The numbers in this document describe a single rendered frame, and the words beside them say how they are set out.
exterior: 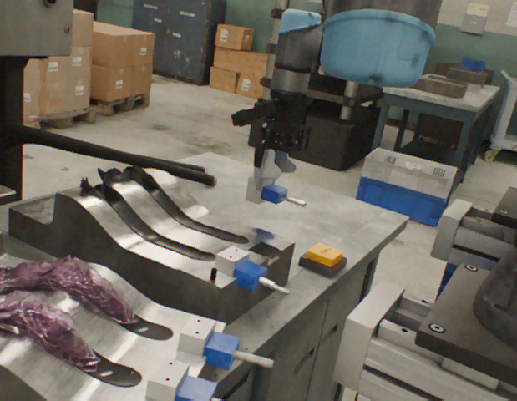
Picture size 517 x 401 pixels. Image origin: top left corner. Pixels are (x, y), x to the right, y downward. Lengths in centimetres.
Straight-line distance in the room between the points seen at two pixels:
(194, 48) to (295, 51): 686
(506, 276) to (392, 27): 34
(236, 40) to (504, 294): 724
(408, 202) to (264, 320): 321
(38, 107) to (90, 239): 384
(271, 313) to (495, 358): 51
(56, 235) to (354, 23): 83
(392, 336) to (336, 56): 38
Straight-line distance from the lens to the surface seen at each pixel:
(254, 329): 99
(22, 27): 163
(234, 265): 93
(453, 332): 63
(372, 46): 40
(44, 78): 482
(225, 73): 788
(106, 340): 81
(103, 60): 559
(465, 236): 114
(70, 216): 109
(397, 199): 416
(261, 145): 117
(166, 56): 821
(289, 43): 114
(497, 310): 65
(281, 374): 133
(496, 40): 729
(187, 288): 95
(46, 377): 74
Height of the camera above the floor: 133
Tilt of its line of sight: 21 degrees down
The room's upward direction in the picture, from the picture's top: 10 degrees clockwise
